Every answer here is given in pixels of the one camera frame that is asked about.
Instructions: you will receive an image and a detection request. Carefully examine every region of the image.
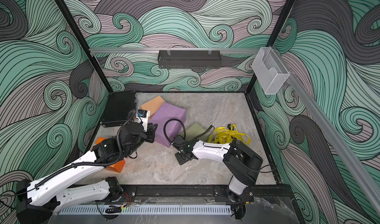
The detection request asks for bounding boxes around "aluminium rail wall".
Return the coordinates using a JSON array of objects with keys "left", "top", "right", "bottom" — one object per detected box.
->
[
  {"left": 271, "top": 47, "right": 380, "bottom": 208},
  {"left": 89, "top": 47, "right": 260, "bottom": 55}
]

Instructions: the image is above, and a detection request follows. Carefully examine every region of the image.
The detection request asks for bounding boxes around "peach gift box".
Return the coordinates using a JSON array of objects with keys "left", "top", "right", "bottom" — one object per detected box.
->
[{"left": 140, "top": 96, "right": 165, "bottom": 118}]

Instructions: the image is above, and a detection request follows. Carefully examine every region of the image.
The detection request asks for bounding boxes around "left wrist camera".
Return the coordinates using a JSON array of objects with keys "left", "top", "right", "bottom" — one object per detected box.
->
[{"left": 135, "top": 109, "right": 150, "bottom": 132}]

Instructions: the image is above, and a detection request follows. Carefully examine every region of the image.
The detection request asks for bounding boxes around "black perforated wall tray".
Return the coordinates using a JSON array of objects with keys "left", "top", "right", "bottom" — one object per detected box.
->
[{"left": 157, "top": 51, "right": 222, "bottom": 70}]

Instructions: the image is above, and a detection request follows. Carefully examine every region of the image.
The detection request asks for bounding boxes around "purple gift box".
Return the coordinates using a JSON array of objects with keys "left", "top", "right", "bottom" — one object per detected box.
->
[{"left": 150, "top": 102, "right": 186, "bottom": 147}]

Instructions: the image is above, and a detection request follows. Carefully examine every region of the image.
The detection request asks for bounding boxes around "aluminium rail back wall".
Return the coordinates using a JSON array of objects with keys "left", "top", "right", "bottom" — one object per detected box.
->
[{"left": 89, "top": 47, "right": 260, "bottom": 55}]

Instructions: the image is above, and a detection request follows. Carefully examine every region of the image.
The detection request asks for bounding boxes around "white slotted cable duct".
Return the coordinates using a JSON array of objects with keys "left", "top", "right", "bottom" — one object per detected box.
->
[{"left": 60, "top": 205, "right": 232, "bottom": 215}]

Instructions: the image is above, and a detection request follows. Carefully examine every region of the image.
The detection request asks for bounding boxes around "black case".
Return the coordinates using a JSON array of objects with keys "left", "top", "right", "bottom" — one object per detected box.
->
[{"left": 100, "top": 91, "right": 138, "bottom": 128}]

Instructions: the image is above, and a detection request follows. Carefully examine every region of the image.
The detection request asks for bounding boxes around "black frame post left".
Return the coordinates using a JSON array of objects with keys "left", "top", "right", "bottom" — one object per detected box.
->
[{"left": 54, "top": 0, "right": 113, "bottom": 93}]

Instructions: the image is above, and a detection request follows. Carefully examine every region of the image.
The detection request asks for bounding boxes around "black frame post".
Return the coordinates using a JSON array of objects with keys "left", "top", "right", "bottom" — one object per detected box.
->
[
  {"left": 245, "top": 0, "right": 296, "bottom": 95},
  {"left": 54, "top": 0, "right": 113, "bottom": 93}
]

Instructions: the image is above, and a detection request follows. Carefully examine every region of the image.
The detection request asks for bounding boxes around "black frame post right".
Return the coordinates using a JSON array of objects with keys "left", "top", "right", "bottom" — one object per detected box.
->
[{"left": 245, "top": 0, "right": 296, "bottom": 95}]

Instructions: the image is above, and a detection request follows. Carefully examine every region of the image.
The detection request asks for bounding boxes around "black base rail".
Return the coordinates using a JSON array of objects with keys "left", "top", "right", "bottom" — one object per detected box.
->
[{"left": 121, "top": 184, "right": 294, "bottom": 204}]

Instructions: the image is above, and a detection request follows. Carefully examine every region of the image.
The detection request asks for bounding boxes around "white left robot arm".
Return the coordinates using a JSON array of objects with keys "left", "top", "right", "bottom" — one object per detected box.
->
[{"left": 16, "top": 122, "right": 158, "bottom": 224}]

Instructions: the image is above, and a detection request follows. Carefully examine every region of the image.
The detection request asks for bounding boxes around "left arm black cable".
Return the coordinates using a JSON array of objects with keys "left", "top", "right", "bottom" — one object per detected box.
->
[{"left": 0, "top": 109, "right": 140, "bottom": 210}]

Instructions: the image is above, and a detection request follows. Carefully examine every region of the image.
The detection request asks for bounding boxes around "clear acrylic wall holder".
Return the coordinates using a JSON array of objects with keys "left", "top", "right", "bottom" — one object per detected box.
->
[{"left": 252, "top": 47, "right": 290, "bottom": 95}]

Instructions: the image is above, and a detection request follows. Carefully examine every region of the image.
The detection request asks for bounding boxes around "aluminium rail right wall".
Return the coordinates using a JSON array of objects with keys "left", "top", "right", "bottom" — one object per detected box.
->
[{"left": 271, "top": 47, "right": 380, "bottom": 208}]

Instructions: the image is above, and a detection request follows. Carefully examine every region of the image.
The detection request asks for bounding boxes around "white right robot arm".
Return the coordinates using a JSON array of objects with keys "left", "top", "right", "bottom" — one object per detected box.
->
[{"left": 172, "top": 136, "right": 263, "bottom": 201}]

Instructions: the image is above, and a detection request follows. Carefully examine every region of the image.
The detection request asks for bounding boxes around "yellow ribbon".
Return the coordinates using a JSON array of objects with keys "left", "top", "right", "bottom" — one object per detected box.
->
[
  {"left": 207, "top": 127, "right": 238, "bottom": 144},
  {"left": 207, "top": 124, "right": 251, "bottom": 145}
]

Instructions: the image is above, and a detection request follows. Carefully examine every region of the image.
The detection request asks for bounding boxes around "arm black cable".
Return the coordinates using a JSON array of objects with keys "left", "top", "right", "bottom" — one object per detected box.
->
[
  {"left": 163, "top": 118, "right": 215, "bottom": 145},
  {"left": 0, "top": 109, "right": 140, "bottom": 210}
]

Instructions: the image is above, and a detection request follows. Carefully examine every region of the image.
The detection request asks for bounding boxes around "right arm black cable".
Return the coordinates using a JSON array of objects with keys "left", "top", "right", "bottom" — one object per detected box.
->
[{"left": 163, "top": 118, "right": 215, "bottom": 145}]

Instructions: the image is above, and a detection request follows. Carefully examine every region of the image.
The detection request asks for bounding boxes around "olive green gift box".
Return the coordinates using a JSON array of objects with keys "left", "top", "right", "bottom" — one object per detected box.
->
[{"left": 178, "top": 123, "right": 214, "bottom": 144}]

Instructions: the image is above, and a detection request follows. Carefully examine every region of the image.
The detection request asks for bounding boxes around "orange gift box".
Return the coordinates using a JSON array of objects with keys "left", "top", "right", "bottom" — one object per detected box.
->
[{"left": 95, "top": 137, "right": 126, "bottom": 173}]

